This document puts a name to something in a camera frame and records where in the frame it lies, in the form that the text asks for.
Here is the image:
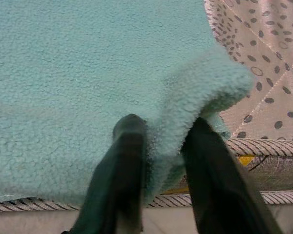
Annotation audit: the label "teal blanket with colourful shapes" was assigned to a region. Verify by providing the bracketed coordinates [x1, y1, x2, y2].
[0, 0, 256, 207]

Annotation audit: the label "white quilted mattress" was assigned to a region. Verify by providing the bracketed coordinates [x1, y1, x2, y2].
[0, 0, 293, 213]

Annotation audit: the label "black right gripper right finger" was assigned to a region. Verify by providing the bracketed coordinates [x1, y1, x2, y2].
[182, 117, 284, 234]

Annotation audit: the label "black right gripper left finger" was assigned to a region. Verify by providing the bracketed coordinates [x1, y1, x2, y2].
[61, 114, 148, 234]

